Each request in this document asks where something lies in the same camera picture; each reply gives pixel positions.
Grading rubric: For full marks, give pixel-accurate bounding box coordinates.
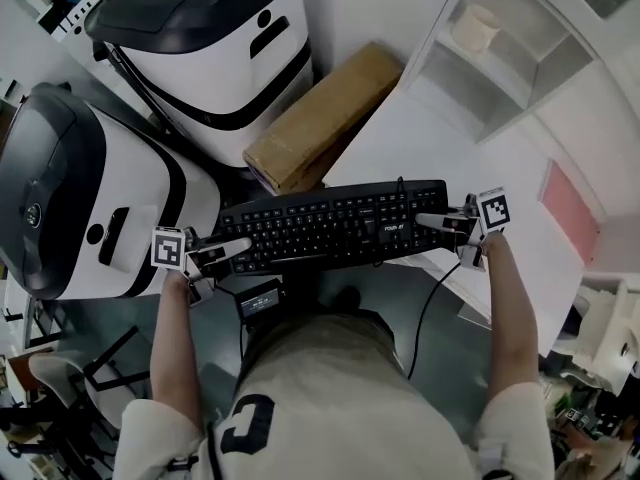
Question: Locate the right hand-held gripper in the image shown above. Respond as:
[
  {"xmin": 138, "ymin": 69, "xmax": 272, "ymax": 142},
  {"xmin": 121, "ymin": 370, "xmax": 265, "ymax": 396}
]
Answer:
[{"xmin": 414, "ymin": 186, "xmax": 513, "ymax": 273}]

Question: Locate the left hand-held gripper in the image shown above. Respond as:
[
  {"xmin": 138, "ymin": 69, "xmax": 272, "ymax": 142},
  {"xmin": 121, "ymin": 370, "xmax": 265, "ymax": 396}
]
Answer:
[{"xmin": 150, "ymin": 225, "xmax": 253, "ymax": 305}]

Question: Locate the black keyboard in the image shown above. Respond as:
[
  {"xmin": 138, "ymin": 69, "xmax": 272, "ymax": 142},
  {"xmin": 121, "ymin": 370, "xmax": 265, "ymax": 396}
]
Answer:
[{"xmin": 218, "ymin": 179, "xmax": 452, "ymax": 276}]

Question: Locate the large white black robot base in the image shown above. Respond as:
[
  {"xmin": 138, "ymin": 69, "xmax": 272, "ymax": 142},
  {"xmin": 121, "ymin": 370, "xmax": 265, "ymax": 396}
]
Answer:
[
  {"xmin": 83, "ymin": 0, "xmax": 315, "ymax": 169},
  {"xmin": 0, "ymin": 81, "xmax": 222, "ymax": 303}
]

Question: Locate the person's left forearm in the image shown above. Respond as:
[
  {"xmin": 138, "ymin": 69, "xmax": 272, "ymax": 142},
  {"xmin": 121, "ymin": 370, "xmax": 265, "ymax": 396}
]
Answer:
[{"xmin": 149, "ymin": 266, "xmax": 207, "ymax": 434}]

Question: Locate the person's right forearm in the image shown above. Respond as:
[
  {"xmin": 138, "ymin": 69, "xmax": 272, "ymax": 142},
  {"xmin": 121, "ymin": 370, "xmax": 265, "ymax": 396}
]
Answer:
[{"xmin": 480, "ymin": 229, "xmax": 542, "ymax": 405}]

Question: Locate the white desk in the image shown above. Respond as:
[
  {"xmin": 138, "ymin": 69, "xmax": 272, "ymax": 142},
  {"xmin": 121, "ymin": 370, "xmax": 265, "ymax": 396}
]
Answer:
[{"xmin": 323, "ymin": 0, "xmax": 640, "ymax": 360}]

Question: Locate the white desk shelf unit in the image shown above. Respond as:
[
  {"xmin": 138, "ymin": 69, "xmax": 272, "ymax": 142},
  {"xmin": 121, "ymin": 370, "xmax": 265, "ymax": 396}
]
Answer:
[{"xmin": 402, "ymin": 0, "xmax": 597, "ymax": 145}]

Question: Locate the small black screen device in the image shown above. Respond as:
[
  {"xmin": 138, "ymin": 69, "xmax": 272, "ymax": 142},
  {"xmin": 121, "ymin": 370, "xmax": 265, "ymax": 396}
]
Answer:
[{"xmin": 234, "ymin": 277, "xmax": 285, "ymax": 327}]

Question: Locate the person's black shoe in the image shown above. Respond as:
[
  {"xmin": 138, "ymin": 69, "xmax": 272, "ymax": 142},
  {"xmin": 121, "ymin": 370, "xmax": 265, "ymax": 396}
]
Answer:
[{"xmin": 325, "ymin": 284, "xmax": 363, "ymax": 314}]

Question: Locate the pink sheet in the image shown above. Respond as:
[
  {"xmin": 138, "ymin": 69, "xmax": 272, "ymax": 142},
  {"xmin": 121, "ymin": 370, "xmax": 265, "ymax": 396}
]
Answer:
[{"xmin": 537, "ymin": 159, "xmax": 601, "ymax": 265}]

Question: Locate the brown cardboard box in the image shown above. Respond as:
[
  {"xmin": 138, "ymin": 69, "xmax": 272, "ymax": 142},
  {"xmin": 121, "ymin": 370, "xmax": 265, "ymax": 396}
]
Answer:
[{"xmin": 242, "ymin": 40, "xmax": 406, "ymax": 197}]

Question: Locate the white plastic bin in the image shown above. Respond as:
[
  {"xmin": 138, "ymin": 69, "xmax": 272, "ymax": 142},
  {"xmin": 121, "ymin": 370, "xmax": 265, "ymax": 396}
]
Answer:
[{"xmin": 548, "ymin": 272, "xmax": 640, "ymax": 397}]

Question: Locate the person's beige printed shirt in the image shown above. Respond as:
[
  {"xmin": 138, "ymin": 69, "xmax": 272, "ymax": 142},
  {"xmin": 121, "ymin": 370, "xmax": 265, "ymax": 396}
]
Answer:
[{"xmin": 111, "ymin": 309, "xmax": 557, "ymax": 480}]

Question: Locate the white cup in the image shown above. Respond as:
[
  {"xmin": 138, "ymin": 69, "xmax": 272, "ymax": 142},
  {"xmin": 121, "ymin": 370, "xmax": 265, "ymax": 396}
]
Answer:
[{"xmin": 451, "ymin": 2, "xmax": 502, "ymax": 53}]

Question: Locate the grey office chair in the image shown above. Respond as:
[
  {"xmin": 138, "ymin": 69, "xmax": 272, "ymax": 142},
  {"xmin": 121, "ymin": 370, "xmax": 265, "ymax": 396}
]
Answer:
[{"xmin": 0, "ymin": 324, "xmax": 152, "ymax": 469}]

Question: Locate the black keyboard cable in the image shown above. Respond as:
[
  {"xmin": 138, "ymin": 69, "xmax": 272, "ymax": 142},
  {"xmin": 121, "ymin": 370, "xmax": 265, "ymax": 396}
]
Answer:
[{"xmin": 405, "ymin": 260, "xmax": 464, "ymax": 381}]

